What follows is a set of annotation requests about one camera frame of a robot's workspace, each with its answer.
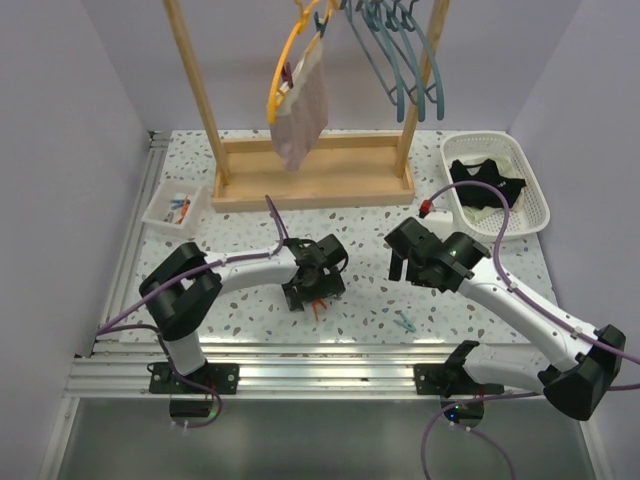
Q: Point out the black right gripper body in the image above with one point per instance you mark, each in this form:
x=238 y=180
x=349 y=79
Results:
x=413 y=275

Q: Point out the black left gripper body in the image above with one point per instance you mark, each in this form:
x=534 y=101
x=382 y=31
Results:
x=321 y=287

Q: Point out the orange clothespin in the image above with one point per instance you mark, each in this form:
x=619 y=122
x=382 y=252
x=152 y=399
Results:
x=318 y=306

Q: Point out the light teal clothespin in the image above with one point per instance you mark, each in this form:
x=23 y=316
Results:
x=404 y=322

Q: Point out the teal hanger with clips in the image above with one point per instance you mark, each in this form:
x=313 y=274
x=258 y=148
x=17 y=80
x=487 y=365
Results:
x=375 y=55

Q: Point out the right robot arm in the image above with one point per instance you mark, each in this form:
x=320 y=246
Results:
x=575 y=362

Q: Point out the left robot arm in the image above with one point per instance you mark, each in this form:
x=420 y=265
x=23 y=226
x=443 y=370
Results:
x=179 y=293

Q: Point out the pink beige underwear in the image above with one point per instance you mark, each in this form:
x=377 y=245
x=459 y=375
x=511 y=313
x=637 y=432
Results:
x=303 y=114

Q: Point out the purple clothespin on yellow hanger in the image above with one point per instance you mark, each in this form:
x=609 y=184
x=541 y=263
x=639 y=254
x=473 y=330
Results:
x=287 y=75

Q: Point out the teal hanger right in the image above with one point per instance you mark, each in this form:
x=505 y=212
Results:
x=419 y=49

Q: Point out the teal hanger middle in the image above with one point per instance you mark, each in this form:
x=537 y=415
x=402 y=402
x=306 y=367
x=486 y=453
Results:
x=391 y=24

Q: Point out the yellow plastic hanger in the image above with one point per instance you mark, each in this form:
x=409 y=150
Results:
x=277 y=91

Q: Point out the wooden clothes rack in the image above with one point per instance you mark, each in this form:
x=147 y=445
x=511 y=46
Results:
x=342 y=170

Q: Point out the white plastic basket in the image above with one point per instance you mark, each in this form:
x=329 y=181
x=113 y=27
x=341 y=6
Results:
x=532 y=217

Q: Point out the small white tray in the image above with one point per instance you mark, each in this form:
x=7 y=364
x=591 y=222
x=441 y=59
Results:
x=176 y=208

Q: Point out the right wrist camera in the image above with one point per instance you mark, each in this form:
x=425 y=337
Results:
x=438 y=221

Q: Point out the aluminium rail frame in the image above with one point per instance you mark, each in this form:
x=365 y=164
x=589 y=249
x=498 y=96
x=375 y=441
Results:
x=355 y=351

